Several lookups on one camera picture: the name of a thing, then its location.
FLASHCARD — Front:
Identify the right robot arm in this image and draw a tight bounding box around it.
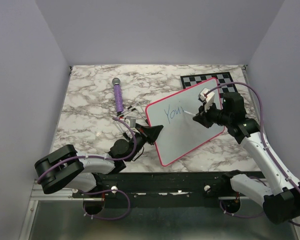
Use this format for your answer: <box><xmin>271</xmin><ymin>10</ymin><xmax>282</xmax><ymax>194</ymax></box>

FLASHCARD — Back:
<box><xmin>192</xmin><ymin>88</ymin><xmax>300</xmax><ymax>224</ymax></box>

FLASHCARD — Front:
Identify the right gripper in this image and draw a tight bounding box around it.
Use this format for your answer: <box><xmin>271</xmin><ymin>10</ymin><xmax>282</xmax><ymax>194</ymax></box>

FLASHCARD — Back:
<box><xmin>193</xmin><ymin>99</ymin><xmax>231</xmax><ymax>129</ymax></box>

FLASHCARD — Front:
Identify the purple microphone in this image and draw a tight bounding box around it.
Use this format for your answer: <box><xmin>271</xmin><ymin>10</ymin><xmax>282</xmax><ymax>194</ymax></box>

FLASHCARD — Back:
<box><xmin>112</xmin><ymin>77</ymin><xmax>124</xmax><ymax>114</ymax></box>

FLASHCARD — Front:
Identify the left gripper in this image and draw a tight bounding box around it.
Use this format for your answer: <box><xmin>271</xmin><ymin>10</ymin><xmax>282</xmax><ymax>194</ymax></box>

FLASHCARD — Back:
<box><xmin>126</xmin><ymin>123</ymin><xmax>163</xmax><ymax>163</ymax></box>

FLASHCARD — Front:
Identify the black grey chessboard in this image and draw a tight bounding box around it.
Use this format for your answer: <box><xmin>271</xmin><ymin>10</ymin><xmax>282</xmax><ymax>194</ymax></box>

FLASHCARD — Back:
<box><xmin>180</xmin><ymin>72</ymin><xmax>238</xmax><ymax>101</ymax></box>

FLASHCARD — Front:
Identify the blue whiteboard marker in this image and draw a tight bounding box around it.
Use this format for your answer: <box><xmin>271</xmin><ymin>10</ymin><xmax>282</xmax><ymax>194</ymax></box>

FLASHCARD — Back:
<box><xmin>183</xmin><ymin>110</ymin><xmax>196</xmax><ymax>117</ymax></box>

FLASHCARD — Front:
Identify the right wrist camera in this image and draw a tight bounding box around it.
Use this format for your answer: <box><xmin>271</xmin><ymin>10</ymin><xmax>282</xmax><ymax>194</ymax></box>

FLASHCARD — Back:
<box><xmin>198</xmin><ymin>88</ymin><xmax>215</xmax><ymax>112</ymax></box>

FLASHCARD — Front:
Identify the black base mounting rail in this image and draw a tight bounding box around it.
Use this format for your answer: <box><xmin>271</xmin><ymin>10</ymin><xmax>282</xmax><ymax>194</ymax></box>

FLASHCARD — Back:
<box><xmin>72</xmin><ymin>171</ymin><xmax>268</xmax><ymax>218</ymax></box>

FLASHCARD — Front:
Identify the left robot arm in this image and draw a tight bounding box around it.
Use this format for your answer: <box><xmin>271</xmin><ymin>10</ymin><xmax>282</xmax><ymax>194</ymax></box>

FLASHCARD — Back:
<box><xmin>34</xmin><ymin>123</ymin><xmax>164</xmax><ymax>198</ymax></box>

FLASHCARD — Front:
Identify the wire microphone stand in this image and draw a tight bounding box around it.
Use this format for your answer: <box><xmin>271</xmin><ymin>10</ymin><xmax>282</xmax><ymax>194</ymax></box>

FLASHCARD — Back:
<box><xmin>114</xmin><ymin>102</ymin><xmax>149</xmax><ymax>133</ymax></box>

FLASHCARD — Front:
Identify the pink framed whiteboard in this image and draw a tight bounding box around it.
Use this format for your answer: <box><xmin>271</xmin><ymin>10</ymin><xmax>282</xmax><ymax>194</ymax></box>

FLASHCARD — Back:
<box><xmin>145</xmin><ymin>77</ymin><xmax>225</xmax><ymax>167</ymax></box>

